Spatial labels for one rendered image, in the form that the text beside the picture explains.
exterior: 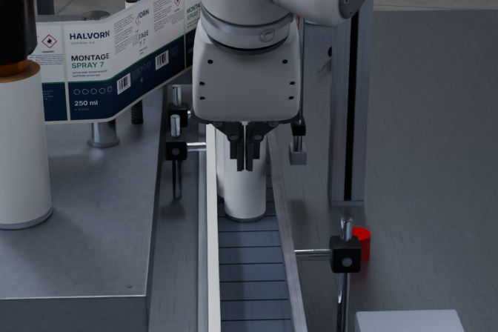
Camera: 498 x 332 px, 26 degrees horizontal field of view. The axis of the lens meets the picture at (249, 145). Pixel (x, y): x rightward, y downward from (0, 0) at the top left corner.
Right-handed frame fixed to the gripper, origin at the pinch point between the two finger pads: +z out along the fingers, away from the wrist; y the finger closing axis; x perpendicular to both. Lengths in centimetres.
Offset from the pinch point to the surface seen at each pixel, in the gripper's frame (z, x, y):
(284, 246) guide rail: 8.0, 6.1, -4.0
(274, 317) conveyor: 15.6, 9.3, -3.1
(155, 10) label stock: 21, -49, 12
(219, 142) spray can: 17.6, -18.9, 2.4
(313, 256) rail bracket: 8.2, 7.4, -6.9
